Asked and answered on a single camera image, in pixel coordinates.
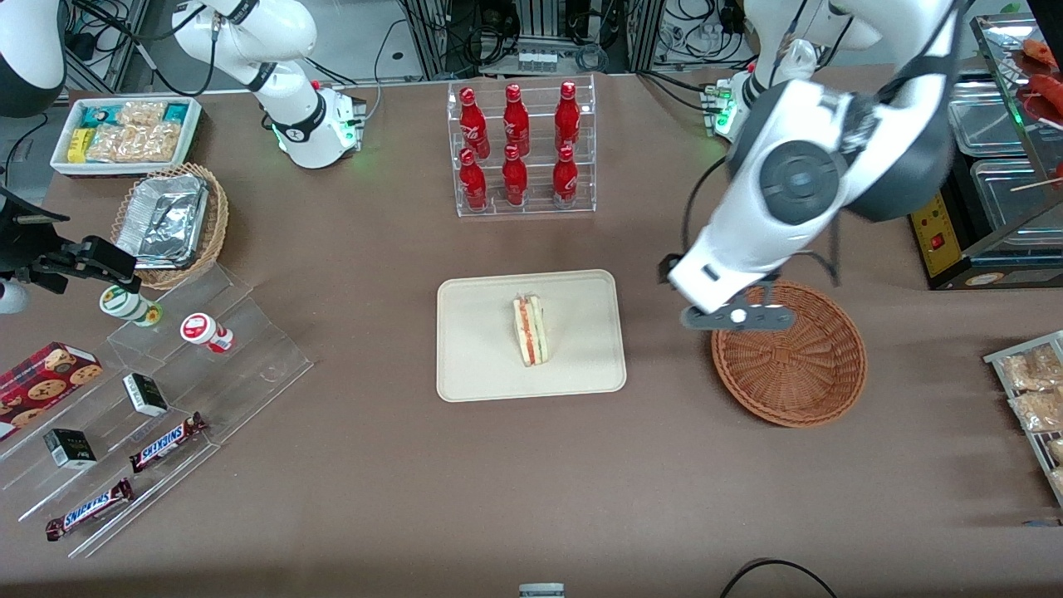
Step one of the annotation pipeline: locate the red tartan cookie box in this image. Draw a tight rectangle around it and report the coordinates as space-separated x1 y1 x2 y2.
0 341 104 441

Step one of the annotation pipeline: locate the silver foil packet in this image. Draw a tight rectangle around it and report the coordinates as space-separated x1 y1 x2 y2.
116 174 208 269

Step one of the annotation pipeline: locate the tray of packaged snacks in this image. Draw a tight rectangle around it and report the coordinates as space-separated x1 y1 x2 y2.
984 331 1063 509

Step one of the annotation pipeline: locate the light wicker basket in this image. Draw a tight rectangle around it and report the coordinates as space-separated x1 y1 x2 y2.
110 162 229 291

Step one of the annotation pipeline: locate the green label yogurt bottle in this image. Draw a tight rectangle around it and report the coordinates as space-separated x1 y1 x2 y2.
100 284 164 327

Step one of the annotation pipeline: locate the large clear cracker bag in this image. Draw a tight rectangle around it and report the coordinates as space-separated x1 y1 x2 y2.
87 123 183 164

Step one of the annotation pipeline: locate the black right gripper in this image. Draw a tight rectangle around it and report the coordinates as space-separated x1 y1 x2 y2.
0 189 139 296

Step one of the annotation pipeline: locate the small black box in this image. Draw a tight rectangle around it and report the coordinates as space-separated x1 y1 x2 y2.
123 373 169 417
43 429 98 469

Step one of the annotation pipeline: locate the brown round wicker basket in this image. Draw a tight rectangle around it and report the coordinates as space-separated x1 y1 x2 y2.
711 281 868 429

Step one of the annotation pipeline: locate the small clear cracker bag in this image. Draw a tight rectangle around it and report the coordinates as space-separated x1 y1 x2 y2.
116 101 167 128

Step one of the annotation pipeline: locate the black food warmer machine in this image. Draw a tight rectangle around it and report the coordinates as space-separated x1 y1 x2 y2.
909 12 1063 292

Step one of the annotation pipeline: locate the clear acrylic bottle rack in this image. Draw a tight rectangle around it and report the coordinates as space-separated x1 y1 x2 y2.
447 75 597 218

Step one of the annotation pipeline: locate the triangular sandwich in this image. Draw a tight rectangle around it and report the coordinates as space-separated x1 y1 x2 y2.
512 293 551 367

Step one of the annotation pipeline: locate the red label yogurt bottle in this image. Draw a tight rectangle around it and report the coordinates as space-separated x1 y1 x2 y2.
180 312 234 354

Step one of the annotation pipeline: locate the red cola bottle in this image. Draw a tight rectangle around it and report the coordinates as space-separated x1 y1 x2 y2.
458 148 489 211
502 83 531 157
458 87 491 159
552 145 580 208
554 81 581 154
502 145 529 208

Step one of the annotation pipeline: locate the Snickers chocolate bar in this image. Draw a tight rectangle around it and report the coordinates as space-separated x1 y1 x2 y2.
46 478 135 542
129 412 209 473

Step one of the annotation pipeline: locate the beige plastic tray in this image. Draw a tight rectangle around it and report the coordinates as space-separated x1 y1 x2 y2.
436 269 628 404

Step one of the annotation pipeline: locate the aluminium frame rack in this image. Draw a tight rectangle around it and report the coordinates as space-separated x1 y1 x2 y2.
399 0 667 81

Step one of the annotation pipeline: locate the clear acrylic step shelf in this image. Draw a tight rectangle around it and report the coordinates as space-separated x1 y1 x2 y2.
0 359 222 559
106 264 315 449

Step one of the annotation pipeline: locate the black looped cable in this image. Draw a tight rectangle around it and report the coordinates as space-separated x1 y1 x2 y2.
718 557 840 598

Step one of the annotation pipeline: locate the white plastic snack bin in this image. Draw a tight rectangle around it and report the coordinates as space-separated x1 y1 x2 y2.
50 96 203 178

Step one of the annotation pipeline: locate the stainless steel pan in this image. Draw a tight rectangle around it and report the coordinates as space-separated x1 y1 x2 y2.
969 157 1063 244
947 79 1032 158

